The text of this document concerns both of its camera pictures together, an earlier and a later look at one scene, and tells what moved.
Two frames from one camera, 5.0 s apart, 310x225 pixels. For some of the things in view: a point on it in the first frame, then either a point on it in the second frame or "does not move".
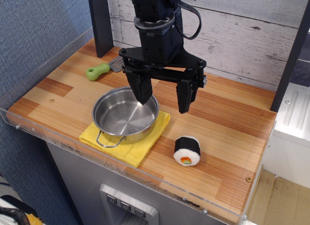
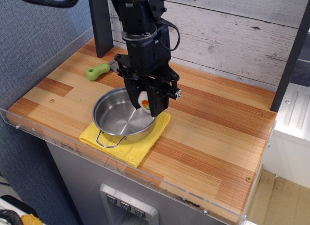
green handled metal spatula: (116, 65) does not move
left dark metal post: (100, 12) does not move
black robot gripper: (162, 53) to (147, 63)
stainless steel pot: (121, 119) does not move
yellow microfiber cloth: (133, 153) does not move
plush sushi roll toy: (187, 151) to (144, 102)
